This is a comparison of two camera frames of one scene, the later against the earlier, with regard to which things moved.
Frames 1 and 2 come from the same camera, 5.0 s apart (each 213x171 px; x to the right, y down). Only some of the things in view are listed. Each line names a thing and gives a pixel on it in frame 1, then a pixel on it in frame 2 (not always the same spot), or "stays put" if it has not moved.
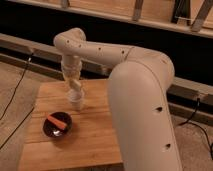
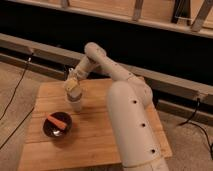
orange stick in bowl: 56,122 stays put
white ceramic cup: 75,96 stays put
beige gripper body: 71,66 to 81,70
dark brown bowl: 57,124 stays put
